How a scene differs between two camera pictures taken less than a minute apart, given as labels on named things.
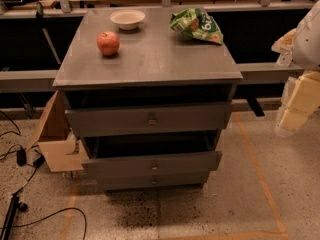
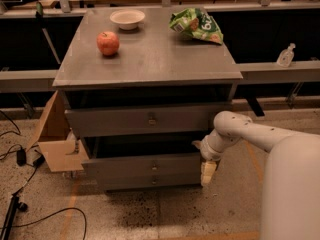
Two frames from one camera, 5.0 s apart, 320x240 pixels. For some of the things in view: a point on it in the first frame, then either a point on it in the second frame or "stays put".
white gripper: (308, 40) → (209, 153)
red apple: (108, 42) stays put
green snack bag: (198, 23) stays put
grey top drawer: (163, 120) stays put
